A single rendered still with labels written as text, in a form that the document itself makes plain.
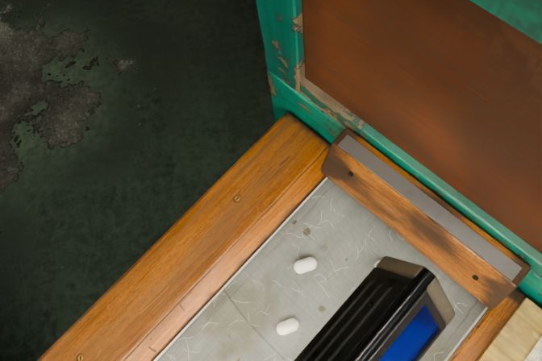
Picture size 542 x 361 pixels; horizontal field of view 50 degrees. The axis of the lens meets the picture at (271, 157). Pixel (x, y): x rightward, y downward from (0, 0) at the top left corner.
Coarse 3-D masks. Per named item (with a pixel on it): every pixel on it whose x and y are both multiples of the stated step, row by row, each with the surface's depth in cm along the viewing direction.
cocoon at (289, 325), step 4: (288, 320) 81; (292, 320) 81; (296, 320) 81; (280, 324) 81; (284, 324) 81; (288, 324) 81; (292, 324) 81; (296, 324) 81; (280, 328) 80; (284, 328) 80; (288, 328) 80; (292, 328) 80; (296, 328) 81; (280, 332) 80; (284, 332) 80; (288, 332) 81
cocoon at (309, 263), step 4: (300, 260) 84; (304, 260) 84; (308, 260) 84; (312, 260) 84; (296, 264) 84; (300, 264) 84; (304, 264) 84; (308, 264) 84; (312, 264) 84; (316, 264) 84; (296, 268) 84; (300, 268) 84; (304, 268) 84; (308, 268) 84; (312, 268) 84; (300, 272) 84
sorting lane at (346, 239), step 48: (336, 192) 90; (288, 240) 87; (336, 240) 87; (384, 240) 86; (240, 288) 85; (288, 288) 84; (336, 288) 84; (192, 336) 83; (240, 336) 82; (288, 336) 82
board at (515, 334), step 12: (528, 300) 78; (516, 312) 77; (528, 312) 77; (540, 312) 77; (504, 324) 77; (516, 324) 76; (528, 324) 76; (540, 324) 76; (504, 336) 76; (516, 336) 76; (528, 336) 76; (540, 336) 76; (492, 348) 76; (504, 348) 75; (516, 348) 75; (528, 348) 75; (480, 360) 75; (492, 360) 75; (504, 360) 75; (516, 360) 75
